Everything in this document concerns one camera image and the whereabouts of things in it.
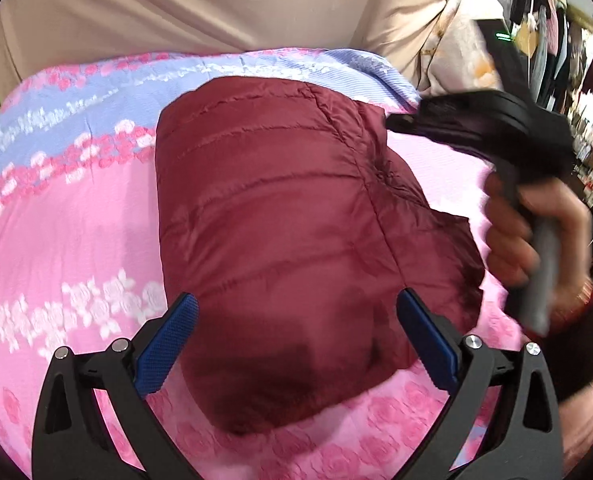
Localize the beige cloth backdrop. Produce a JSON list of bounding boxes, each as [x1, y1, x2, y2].
[[0, 0, 459, 106]]

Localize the person's right hand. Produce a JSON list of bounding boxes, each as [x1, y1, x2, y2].
[[483, 172, 593, 311]]

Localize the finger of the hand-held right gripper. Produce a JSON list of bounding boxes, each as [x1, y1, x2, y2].
[[386, 95, 482, 153]]

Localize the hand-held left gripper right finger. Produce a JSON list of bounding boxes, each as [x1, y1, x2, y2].
[[396, 287, 563, 480]]

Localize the pink and blue floral bedsheet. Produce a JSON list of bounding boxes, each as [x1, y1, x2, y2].
[[0, 47, 527, 480]]

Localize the red and gold bracelet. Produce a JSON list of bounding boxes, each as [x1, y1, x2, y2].
[[569, 280, 593, 312]]

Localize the person's right forearm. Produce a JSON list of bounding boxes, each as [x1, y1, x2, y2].
[[541, 285, 593, 403]]

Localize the cream floral silky cloth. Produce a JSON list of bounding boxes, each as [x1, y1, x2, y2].
[[416, 0, 508, 106]]

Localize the rack of hanging clothes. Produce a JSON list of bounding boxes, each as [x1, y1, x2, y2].
[[506, 0, 593, 261]]

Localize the maroon puffer jacket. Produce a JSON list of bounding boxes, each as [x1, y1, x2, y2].
[[155, 76, 487, 436]]

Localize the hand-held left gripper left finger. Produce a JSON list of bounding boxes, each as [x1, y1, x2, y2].
[[30, 292, 202, 480]]

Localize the person's pink garment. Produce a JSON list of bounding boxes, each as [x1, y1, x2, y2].
[[561, 380, 593, 467]]

